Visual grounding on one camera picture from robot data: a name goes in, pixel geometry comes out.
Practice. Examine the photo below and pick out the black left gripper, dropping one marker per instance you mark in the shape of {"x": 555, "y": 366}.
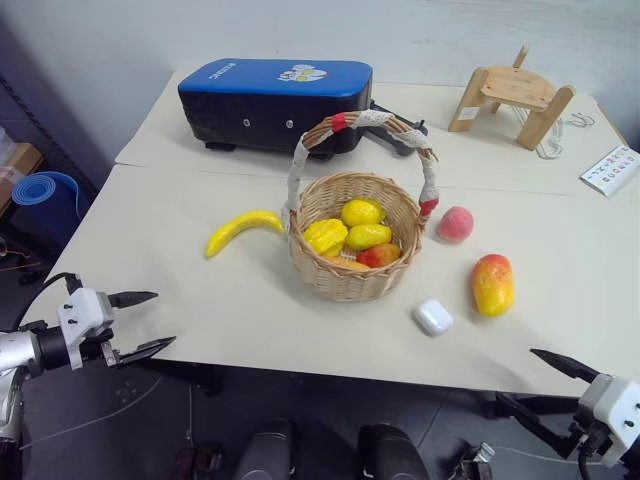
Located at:
{"x": 95, "y": 348}

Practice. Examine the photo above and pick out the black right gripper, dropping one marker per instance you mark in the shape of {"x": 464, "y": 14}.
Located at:
{"x": 592, "y": 441}

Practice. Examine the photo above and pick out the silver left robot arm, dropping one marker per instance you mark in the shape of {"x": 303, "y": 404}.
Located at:
{"x": 20, "y": 350}

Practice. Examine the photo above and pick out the orange fruit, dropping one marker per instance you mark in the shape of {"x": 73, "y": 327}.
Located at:
{"x": 347, "y": 263}

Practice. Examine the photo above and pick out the metal clamp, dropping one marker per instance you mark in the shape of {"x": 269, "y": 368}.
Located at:
{"x": 472, "y": 460}

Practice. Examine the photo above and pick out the red and yellow mango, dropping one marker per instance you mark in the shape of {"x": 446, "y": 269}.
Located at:
{"x": 493, "y": 285}

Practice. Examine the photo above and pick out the yellow banana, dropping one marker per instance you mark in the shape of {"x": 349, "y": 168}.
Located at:
{"x": 240, "y": 227}

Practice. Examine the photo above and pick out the white earbuds case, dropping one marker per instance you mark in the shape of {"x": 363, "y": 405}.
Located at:
{"x": 432, "y": 316}

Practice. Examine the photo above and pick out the blue rolled mat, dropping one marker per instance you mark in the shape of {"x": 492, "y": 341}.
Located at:
{"x": 45, "y": 192}

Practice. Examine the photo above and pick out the black rounded shape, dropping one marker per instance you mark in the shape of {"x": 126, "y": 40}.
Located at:
{"x": 392, "y": 452}

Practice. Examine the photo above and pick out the grey rounded shape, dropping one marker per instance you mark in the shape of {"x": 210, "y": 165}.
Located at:
{"x": 265, "y": 450}

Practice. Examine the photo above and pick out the pink peach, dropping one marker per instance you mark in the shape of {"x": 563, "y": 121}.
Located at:
{"x": 456, "y": 224}

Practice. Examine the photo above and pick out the cardboard box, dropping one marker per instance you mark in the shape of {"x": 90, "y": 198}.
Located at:
{"x": 17, "y": 165}

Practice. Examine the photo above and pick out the yellow starfruit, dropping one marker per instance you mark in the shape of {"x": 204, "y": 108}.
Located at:
{"x": 326, "y": 236}

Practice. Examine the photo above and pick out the red and yellow apple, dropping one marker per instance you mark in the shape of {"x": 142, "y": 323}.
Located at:
{"x": 380, "y": 255}

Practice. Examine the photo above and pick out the white remote keypad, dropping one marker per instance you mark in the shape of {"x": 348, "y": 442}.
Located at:
{"x": 612, "y": 172}

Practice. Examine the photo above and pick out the oval yellow lemon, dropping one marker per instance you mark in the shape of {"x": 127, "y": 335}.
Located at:
{"x": 369, "y": 236}

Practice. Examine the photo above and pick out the round yellow lemon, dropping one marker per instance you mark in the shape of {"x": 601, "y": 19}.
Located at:
{"x": 362, "y": 212}

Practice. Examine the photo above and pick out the blue and black case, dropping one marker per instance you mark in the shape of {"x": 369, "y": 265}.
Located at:
{"x": 260, "y": 95}

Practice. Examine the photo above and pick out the metal hook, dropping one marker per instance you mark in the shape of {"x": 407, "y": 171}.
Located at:
{"x": 582, "y": 120}

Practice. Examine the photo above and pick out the black flat stand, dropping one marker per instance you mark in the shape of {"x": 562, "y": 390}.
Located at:
{"x": 400, "y": 135}

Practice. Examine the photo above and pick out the wooden stand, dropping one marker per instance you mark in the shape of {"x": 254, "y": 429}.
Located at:
{"x": 515, "y": 95}

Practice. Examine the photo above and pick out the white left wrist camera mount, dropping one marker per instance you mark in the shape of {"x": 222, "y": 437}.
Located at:
{"x": 80, "y": 307}

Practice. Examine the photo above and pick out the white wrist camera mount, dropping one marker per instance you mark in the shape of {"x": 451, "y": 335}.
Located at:
{"x": 80, "y": 307}
{"x": 612, "y": 410}

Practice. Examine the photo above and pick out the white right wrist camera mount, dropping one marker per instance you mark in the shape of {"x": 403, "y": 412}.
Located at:
{"x": 612, "y": 410}

